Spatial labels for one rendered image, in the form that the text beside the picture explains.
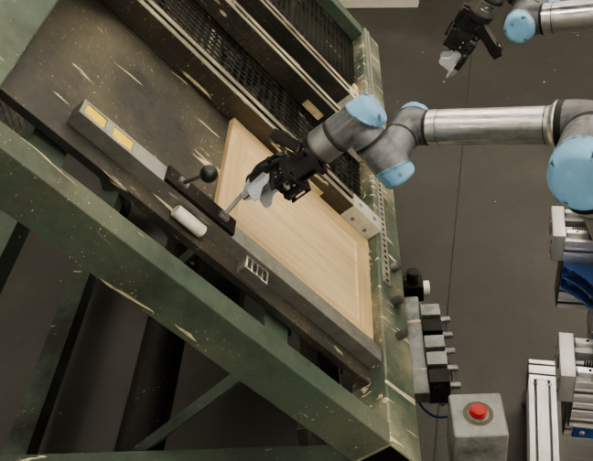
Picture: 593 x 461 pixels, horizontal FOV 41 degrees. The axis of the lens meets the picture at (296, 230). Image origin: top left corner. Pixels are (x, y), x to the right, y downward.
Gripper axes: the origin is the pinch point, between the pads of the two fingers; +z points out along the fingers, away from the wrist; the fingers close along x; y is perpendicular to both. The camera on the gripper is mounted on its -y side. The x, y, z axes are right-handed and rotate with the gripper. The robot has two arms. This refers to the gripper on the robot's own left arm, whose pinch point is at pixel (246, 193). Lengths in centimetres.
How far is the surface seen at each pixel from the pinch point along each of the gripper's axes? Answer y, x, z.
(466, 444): 52, 53, -6
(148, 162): -3.9, -20.5, 8.0
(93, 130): -6.6, -33.2, 9.3
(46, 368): -47, 58, 154
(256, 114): -39.8, 18.6, 4.8
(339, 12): -156, 103, 7
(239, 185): -15.0, 11.3, 9.9
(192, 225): 6.1, -8.0, 9.8
